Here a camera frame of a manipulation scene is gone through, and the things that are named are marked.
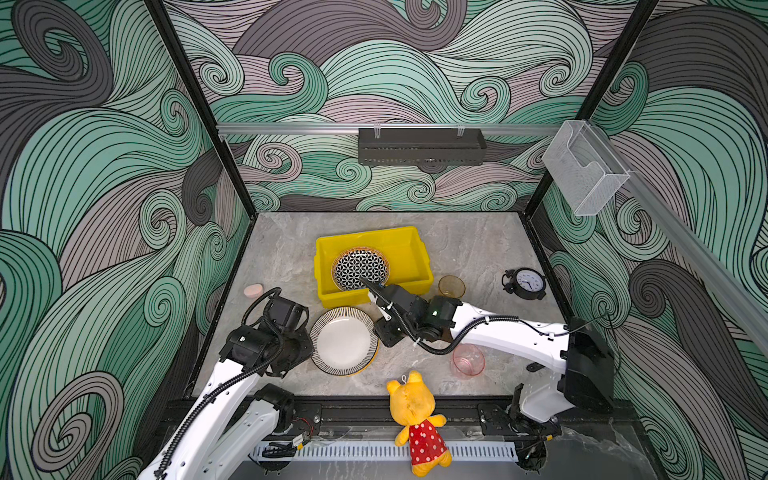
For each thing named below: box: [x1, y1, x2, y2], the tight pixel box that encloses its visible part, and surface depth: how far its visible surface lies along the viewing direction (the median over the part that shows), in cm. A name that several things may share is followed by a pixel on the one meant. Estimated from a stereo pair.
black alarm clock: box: [501, 267, 547, 300], surface depth 99 cm
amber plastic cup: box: [438, 275, 466, 298], surface depth 93 cm
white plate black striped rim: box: [309, 306, 379, 376], surface depth 85 cm
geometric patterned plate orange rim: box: [332, 247, 390, 291], surface depth 105 cm
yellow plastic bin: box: [314, 226, 434, 309], surface depth 104 cm
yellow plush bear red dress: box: [387, 370, 453, 477], surface depth 70 cm
